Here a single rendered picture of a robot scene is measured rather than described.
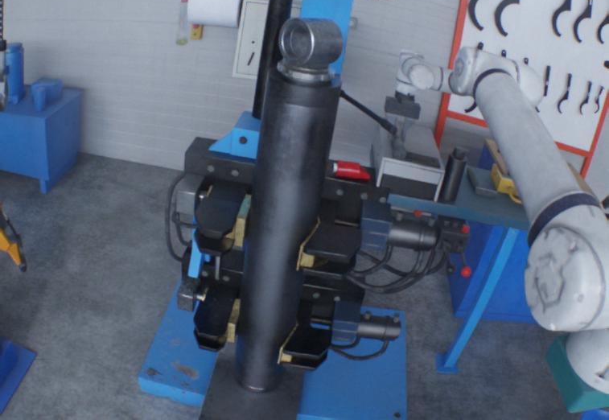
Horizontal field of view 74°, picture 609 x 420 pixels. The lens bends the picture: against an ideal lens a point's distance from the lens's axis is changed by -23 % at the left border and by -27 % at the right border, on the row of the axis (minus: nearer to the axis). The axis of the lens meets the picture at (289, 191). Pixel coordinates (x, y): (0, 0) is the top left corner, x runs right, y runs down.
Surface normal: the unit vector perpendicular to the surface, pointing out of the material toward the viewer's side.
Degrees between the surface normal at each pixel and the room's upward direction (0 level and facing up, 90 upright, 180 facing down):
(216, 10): 101
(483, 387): 0
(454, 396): 0
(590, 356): 68
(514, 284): 90
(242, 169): 90
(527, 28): 90
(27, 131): 90
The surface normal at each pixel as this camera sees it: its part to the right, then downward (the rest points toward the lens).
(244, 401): 0.14, -0.87
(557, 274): -0.96, -0.05
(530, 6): -0.12, 0.47
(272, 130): -0.67, 0.28
